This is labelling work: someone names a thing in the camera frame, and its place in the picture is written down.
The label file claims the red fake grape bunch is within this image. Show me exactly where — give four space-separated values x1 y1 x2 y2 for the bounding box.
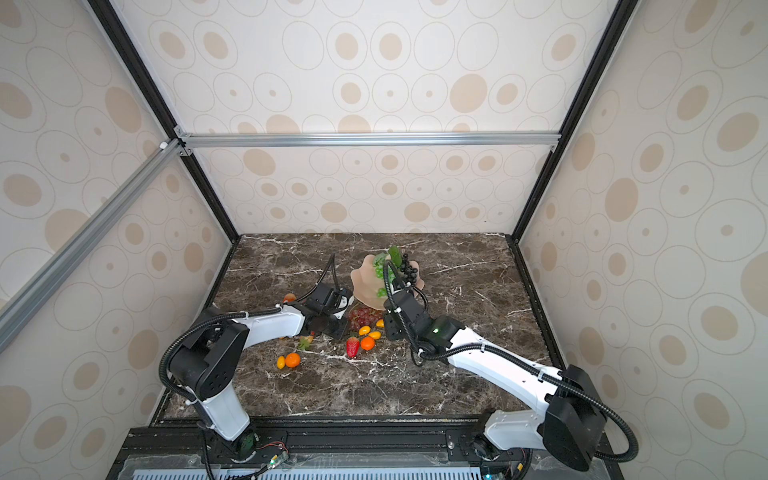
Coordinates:
347 305 384 332

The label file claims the fake orange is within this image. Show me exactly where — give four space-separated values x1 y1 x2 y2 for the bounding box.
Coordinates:
360 336 376 351

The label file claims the pink scalloped fruit bowl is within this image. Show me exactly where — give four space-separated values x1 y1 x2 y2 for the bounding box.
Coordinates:
350 253 391 311

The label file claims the green fake grape bunch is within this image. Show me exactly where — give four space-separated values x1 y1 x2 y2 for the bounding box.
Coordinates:
373 246 403 299

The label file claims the black fake grape bunch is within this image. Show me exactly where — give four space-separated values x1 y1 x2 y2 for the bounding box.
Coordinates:
399 253 418 285

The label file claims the fake orange near left arm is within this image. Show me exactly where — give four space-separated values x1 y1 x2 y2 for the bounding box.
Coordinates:
285 353 301 368

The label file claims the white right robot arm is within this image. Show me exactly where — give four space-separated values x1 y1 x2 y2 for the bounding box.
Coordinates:
384 312 607 471

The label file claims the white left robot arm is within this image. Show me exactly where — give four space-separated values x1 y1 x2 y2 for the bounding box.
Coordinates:
158 304 348 441

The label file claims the red strawberry with green leaf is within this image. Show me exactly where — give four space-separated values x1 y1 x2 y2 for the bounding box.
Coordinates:
297 335 314 351

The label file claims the silver horizontal aluminium bar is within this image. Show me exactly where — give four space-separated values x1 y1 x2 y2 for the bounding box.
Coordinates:
181 131 560 148

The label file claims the silver diagonal aluminium bar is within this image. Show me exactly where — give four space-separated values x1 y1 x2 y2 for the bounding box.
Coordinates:
1 139 181 349

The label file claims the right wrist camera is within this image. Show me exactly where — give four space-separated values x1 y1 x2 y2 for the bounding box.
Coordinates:
384 290 432 338

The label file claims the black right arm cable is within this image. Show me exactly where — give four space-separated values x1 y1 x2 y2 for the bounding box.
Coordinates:
382 259 640 464

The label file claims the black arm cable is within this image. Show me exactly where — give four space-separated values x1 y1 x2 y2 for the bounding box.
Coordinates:
382 259 640 464
158 254 337 480

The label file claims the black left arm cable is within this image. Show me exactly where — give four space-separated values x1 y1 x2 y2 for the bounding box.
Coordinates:
158 254 337 480

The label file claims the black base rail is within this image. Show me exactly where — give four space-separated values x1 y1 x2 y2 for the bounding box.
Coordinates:
107 416 622 479

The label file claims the black vertical frame post left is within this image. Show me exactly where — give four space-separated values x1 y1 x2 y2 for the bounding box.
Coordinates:
87 0 240 244

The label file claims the black vertical frame post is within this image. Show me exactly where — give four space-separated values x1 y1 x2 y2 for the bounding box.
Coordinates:
506 0 639 247
87 0 240 244

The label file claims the black vertical frame post right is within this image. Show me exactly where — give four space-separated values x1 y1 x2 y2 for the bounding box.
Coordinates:
506 0 639 247

